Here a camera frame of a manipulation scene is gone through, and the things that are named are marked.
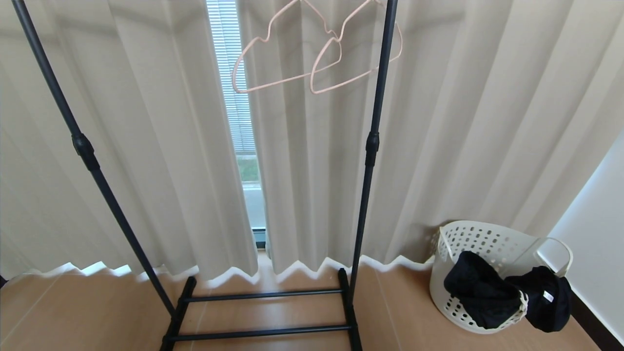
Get black garment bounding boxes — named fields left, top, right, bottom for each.
left=504, top=265, right=574, bottom=333

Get window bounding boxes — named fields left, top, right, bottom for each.
left=205, top=0, right=268, bottom=251

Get beige curtain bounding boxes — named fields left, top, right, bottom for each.
left=236, top=0, right=624, bottom=276
left=0, top=0, right=259, bottom=283

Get black clothes rack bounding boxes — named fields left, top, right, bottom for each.
left=11, top=0, right=398, bottom=351

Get white laundry basket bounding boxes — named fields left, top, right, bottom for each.
left=429, top=220, right=574, bottom=335

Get black shorts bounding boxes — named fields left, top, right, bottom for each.
left=443, top=251, right=527, bottom=331

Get pink clothes hanger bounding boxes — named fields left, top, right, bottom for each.
left=310, top=0, right=404, bottom=96
left=231, top=0, right=342, bottom=95

